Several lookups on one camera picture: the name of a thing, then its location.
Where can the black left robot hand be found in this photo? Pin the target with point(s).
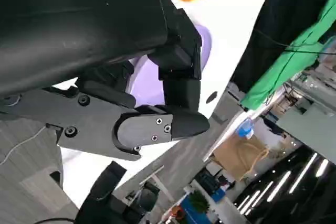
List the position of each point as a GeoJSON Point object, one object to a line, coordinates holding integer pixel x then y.
{"type": "Point", "coordinates": [78, 24]}

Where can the lilac plate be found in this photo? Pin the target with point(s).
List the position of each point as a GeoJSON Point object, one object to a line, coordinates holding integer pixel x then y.
{"type": "Point", "coordinates": [147, 82]}

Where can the black robot body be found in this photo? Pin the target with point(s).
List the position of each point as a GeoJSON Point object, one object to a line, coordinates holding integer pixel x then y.
{"type": "Point", "coordinates": [105, 182]}

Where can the white table leg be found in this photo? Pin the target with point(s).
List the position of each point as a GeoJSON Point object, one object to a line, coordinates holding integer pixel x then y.
{"type": "Point", "coordinates": [160, 182]}

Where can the black cloth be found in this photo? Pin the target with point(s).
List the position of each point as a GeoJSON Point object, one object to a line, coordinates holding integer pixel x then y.
{"type": "Point", "coordinates": [283, 6]}

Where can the brown paper bag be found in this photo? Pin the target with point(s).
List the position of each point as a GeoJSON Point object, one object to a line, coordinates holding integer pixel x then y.
{"type": "Point", "coordinates": [241, 155]}

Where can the green cloth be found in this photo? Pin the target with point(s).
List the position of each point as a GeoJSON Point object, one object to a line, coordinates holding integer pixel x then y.
{"type": "Point", "coordinates": [286, 61]}

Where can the green potted plant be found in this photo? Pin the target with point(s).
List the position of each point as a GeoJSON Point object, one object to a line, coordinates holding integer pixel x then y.
{"type": "Point", "coordinates": [199, 201]}

